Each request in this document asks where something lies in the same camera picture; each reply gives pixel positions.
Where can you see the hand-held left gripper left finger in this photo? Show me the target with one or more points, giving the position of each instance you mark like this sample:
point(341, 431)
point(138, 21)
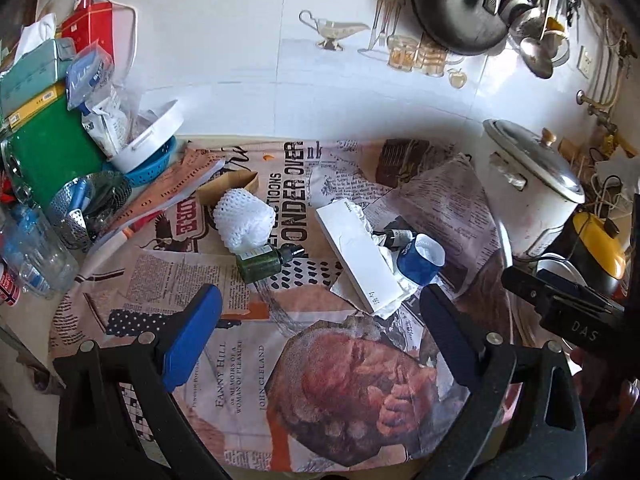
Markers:
point(195, 330)

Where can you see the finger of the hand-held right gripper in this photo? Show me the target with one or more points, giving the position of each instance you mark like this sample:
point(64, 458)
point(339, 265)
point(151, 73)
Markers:
point(522, 285)
point(565, 280)

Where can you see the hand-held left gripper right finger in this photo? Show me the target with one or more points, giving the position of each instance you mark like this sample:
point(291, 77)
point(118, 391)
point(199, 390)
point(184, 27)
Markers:
point(450, 340)

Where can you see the blue paper cup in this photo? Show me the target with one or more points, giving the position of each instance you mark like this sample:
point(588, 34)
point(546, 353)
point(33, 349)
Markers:
point(417, 265)

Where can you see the green glass bottle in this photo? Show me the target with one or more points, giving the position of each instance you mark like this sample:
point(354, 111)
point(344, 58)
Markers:
point(262, 262)

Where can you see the dark bottle with white label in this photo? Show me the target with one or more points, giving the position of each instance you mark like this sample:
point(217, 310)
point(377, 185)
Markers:
point(400, 239)

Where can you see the white foam fruit net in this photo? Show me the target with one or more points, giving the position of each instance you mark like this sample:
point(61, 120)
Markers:
point(240, 220)

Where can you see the long white cardboard box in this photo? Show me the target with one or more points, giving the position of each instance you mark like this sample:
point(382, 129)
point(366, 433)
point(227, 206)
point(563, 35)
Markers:
point(357, 250)

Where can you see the brown cardboard box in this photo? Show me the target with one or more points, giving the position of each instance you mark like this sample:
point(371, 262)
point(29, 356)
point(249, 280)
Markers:
point(235, 182)

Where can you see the yellow appliance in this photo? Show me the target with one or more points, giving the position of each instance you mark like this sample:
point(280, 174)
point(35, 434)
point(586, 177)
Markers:
point(600, 245)

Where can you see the newspaper print tablecloth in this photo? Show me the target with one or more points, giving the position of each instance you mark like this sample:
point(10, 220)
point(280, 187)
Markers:
point(235, 370)

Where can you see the white rice cooker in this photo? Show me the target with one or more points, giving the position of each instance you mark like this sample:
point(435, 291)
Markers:
point(530, 220)

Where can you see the newspaper sheet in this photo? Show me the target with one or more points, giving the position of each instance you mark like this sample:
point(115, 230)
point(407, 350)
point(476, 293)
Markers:
point(440, 195)

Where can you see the steel rice cooker lid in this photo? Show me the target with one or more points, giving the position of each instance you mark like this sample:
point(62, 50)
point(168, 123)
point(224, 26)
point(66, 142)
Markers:
point(540, 160)

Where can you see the bundle of wooden sticks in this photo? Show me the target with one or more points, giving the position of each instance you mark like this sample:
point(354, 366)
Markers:
point(575, 155)

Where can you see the folding steel steamer basket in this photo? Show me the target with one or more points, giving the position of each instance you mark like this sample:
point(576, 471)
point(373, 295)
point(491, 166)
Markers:
point(75, 225)

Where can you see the blue plastic basket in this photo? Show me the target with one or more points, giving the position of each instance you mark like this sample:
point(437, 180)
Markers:
point(155, 162)

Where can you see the clear plastic bottle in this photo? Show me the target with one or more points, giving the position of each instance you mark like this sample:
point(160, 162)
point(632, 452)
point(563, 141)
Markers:
point(40, 255)

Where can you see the brass gas valve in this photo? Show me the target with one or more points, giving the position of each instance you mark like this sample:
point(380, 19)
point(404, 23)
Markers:
point(597, 110)

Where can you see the red labelled bottle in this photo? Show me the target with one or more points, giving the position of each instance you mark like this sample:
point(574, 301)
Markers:
point(7, 287)

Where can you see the white round plastic tray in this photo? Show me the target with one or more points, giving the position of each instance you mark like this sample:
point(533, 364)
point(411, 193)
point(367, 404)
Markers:
point(145, 140)

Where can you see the white plastic bag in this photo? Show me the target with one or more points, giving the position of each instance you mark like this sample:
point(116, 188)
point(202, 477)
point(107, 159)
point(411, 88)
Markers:
point(107, 125)

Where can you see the green box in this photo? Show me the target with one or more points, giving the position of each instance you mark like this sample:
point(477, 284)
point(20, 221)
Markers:
point(55, 155)

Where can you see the steel ladle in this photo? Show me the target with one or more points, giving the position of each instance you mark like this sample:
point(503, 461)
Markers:
point(535, 57)

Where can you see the yellow labelled box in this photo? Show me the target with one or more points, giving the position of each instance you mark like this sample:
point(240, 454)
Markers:
point(30, 107)

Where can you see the blue printed plastic bag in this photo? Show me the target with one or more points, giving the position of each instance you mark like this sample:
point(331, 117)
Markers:
point(90, 72)

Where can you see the black wok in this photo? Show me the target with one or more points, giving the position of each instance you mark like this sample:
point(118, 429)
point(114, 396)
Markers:
point(455, 5)

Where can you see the teal tissue box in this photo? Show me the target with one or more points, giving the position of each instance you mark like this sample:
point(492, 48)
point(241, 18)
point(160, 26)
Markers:
point(35, 67)

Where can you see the red box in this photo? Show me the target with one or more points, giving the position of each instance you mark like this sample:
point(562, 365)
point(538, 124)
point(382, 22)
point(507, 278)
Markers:
point(92, 27)

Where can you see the wall outlet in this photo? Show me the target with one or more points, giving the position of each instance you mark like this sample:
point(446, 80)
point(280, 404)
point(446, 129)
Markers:
point(586, 62)

